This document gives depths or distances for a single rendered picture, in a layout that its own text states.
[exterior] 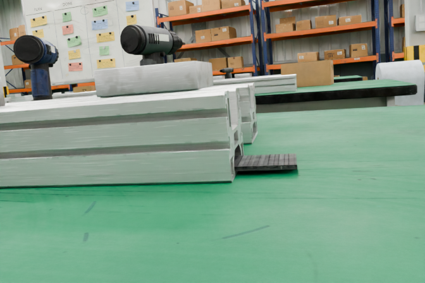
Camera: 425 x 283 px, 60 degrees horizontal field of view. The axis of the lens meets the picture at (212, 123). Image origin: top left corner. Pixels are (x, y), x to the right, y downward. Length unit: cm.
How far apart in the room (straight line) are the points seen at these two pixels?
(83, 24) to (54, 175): 359
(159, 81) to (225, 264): 38
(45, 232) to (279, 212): 17
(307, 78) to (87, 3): 241
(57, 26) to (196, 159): 386
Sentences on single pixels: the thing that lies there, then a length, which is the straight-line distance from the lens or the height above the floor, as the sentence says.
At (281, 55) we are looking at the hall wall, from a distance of 1090.
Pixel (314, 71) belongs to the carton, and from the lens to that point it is 235.
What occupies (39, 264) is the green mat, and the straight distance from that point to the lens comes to 25.
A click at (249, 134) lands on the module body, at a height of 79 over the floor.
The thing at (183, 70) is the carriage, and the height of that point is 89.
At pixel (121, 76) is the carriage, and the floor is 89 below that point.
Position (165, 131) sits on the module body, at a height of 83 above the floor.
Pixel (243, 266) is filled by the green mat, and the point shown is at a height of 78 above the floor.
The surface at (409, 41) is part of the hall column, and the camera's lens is 596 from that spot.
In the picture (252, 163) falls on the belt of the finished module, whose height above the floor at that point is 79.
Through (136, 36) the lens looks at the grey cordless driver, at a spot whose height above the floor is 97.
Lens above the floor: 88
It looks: 7 degrees down
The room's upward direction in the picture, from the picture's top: 5 degrees counter-clockwise
